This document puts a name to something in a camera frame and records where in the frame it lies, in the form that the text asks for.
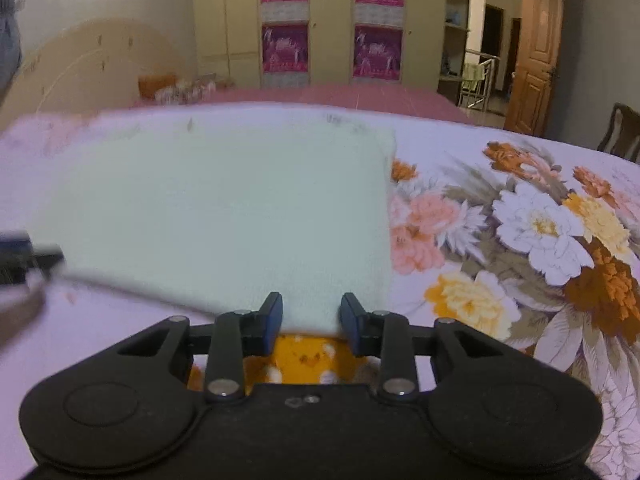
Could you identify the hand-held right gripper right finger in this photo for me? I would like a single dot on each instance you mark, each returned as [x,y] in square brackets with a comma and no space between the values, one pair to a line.
[350,322]

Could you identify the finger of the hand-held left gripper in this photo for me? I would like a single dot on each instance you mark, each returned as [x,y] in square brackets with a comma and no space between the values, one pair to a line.
[40,255]

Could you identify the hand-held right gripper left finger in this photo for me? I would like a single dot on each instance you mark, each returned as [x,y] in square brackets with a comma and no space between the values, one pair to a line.
[272,320]

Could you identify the pale green knit sweater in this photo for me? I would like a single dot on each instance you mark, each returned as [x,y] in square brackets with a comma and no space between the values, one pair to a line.
[225,210]

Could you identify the person's left forearm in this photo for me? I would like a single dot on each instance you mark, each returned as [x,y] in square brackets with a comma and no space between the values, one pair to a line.
[20,310]

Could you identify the purple floral bedsheet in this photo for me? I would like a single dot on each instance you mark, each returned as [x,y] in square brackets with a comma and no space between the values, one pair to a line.
[500,240]

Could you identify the cream arched headboard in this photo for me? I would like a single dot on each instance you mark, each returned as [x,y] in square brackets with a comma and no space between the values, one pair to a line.
[90,60]

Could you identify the orange pillow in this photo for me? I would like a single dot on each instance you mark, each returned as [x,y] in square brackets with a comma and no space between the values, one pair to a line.
[156,86]

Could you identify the floral pillow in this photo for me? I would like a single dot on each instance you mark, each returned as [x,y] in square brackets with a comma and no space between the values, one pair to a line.
[190,91]

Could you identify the grey-blue curtain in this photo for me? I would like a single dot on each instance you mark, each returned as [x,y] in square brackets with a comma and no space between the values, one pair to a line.
[7,35]

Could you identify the pink bedsheet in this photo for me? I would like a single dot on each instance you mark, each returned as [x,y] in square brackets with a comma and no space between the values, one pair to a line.
[325,95]

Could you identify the yellow-green cloth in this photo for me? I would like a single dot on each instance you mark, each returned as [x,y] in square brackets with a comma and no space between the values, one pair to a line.
[472,72]

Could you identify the beige wardrobe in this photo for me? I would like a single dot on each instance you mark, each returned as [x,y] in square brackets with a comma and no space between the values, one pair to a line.
[330,20]

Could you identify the brown wooden door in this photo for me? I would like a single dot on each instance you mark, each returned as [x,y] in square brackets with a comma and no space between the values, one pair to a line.
[535,60]

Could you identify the dark wooden chair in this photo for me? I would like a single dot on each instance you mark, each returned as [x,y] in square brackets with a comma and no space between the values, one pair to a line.
[622,132]

